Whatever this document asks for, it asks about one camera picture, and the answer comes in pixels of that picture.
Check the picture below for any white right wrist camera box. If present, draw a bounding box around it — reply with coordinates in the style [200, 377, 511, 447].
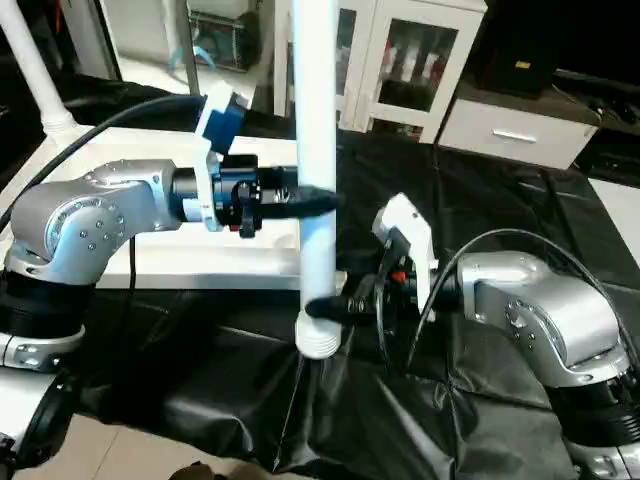
[372, 192, 440, 313]

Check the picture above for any light blue plastic object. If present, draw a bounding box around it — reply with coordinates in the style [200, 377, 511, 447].
[182, 42, 229, 71]

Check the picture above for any black low cabinet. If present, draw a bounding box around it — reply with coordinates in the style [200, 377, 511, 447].
[470, 0, 640, 131]

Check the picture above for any grey metal pole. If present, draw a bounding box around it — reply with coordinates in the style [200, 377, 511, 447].
[180, 0, 205, 96]

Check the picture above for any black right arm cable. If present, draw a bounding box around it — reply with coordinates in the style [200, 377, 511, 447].
[374, 226, 623, 379]

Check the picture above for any white plastic table leg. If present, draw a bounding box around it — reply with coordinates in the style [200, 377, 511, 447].
[289, 0, 347, 360]
[0, 0, 79, 133]

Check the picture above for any white glass-door cabinet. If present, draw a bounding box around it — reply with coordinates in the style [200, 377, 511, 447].
[272, 0, 489, 146]

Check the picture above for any white plastic table top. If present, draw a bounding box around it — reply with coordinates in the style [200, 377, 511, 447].
[0, 125, 347, 293]

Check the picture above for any white drawer unit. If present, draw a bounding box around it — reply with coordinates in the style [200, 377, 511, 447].
[438, 95, 601, 171]

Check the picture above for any black plastic mat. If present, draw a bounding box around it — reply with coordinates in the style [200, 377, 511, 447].
[0, 70, 640, 480]

